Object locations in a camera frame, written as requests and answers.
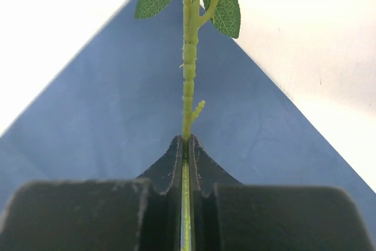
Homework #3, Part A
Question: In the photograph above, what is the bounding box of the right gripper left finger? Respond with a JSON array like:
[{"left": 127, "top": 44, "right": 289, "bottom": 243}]
[{"left": 1, "top": 136, "right": 183, "bottom": 250}]

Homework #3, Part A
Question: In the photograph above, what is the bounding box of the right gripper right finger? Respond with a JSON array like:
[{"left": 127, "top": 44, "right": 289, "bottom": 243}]
[{"left": 189, "top": 136, "right": 374, "bottom": 250}]

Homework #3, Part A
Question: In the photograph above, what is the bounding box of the blue wrapping paper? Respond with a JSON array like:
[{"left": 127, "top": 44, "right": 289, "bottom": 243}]
[{"left": 0, "top": 0, "right": 376, "bottom": 213}]

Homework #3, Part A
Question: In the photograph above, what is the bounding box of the pink artificial flower bouquet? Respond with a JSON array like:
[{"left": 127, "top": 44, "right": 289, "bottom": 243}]
[{"left": 135, "top": 0, "right": 241, "bottom": 250}]

